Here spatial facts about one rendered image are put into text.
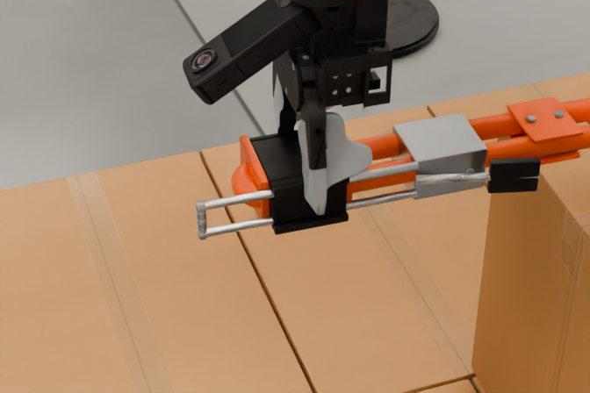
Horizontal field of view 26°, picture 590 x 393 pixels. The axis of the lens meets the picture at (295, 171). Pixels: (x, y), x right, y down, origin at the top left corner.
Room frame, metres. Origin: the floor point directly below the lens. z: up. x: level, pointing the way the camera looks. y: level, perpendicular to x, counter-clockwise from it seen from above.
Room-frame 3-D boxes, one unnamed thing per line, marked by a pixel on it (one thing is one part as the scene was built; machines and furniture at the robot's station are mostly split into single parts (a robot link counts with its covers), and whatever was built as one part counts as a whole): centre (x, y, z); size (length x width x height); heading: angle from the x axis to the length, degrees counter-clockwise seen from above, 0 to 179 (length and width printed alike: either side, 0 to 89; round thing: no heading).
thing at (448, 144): (0.94, -0.13, 1.07); 0.07 x 0.07 x 0.04; 17
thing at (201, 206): (0.87, -0.07, 1.08); 0.31 x 0.03 x 0.05; 107
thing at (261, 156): (0.91, 0.00, 1.08); 0.08 x 0.07 x 0.05; 107
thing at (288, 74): (0.91, -0.03, 1.22); 0.09 x 0.08 x 0.12; 107
